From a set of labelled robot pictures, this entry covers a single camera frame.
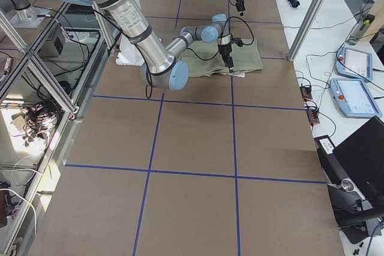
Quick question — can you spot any sage green long-sleeve shirt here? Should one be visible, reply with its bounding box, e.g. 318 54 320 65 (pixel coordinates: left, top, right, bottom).
181 38 265 77

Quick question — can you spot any orange electronics module far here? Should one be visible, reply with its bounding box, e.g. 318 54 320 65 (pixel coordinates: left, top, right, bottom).
299 85 313 101

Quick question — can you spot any orange electronics module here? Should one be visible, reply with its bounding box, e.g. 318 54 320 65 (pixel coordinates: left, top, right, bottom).
299 85 313 101
306 106 320 127

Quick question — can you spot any orange electronics module near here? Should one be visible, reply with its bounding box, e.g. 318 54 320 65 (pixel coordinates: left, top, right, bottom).
306 106 320 127

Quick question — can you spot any near blue teach pendant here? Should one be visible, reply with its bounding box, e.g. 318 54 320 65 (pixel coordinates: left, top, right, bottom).
329 78 383 118

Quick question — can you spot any blue teach pendant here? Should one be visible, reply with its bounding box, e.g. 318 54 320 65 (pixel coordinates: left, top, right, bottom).
329 78 383 118
336 47 373 82

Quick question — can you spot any far blue teach pendant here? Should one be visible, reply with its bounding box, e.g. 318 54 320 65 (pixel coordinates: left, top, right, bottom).
336 47 373 82

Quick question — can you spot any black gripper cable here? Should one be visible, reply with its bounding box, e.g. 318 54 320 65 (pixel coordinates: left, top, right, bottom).
145 16 254 100

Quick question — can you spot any aluminium frame post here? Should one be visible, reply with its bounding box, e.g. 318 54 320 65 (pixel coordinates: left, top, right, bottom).
287 0 324 62

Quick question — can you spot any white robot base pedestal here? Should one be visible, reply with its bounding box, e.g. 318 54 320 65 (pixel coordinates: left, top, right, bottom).
116 36 144 67

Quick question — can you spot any aluminium truss frame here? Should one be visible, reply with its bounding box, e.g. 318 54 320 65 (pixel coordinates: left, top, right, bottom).
1 0 119 255

